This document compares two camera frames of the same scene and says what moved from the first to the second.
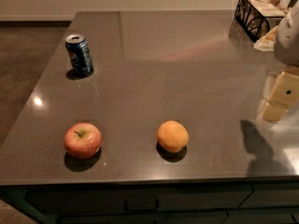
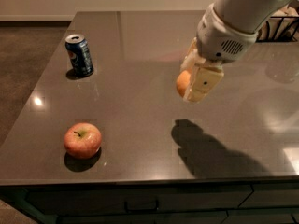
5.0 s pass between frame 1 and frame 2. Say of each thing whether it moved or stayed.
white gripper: moved
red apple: stayed
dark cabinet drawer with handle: stayed
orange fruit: moved
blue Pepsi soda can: stayed
